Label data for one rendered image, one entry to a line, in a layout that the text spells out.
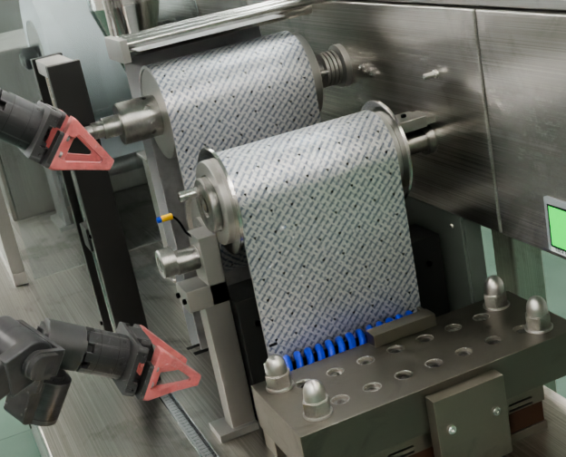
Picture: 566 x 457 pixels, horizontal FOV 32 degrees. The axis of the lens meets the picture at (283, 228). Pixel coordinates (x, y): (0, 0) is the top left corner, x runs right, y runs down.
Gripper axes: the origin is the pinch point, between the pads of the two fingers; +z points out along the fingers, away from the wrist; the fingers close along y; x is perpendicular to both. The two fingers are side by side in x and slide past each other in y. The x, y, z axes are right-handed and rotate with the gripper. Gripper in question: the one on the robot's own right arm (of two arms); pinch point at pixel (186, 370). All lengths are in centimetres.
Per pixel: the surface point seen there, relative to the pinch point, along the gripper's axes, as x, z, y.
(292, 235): 21.0, 7.7, 0.8
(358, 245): 22.2, 17.7, 0.9
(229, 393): -4.2, 10.7, -7.2
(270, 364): 5.4, 7.0, 8.2
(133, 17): 44, -2, -71
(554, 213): 35, 28, 23
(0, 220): -6, -9, -102
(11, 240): -10, -5, -102
